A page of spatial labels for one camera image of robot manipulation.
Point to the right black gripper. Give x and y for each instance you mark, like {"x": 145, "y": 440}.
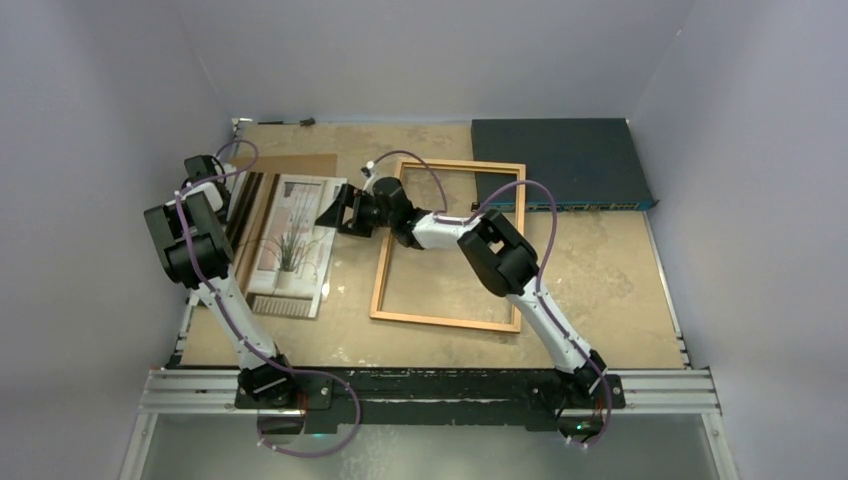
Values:
{"x": 352, "y": 199}

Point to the brown cardboard backing board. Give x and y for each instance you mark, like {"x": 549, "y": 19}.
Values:
{"x": 323, "y": 165}

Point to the wooden picture frame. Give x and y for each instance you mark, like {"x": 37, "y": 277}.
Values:
{"x": 442, "y": 236}

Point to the plant photo print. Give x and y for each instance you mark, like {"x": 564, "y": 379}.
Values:
{"x": 281, "y": 255}

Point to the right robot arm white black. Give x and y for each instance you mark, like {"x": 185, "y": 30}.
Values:
{"x": 503, "y": 260}

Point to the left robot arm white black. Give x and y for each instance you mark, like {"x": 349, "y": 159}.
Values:
{"x": 193, "y": 250}

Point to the black mounting plate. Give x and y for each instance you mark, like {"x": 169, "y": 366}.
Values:
{"x": 535, "y": 399}

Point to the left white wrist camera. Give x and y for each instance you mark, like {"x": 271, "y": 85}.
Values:
{"x": 212, "y": 194}

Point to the aluminium rail base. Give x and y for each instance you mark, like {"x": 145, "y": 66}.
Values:
{"x": 197, "y": 391}

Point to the dark blue network switch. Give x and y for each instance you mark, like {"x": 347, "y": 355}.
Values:
{"x": 588, "y": 164}

